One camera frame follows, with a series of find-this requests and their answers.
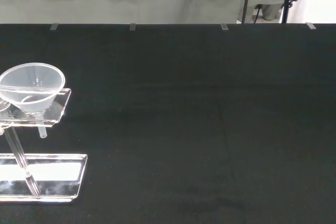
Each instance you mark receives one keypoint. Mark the black bench cloth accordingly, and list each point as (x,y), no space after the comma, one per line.
(199,119)

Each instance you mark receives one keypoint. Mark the clear acrylic funnel stand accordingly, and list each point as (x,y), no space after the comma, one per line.
(52,171)

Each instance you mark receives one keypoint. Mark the clear cloth clip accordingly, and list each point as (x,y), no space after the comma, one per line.
(311,26)
(132,26)
(224,26)
(53,26)

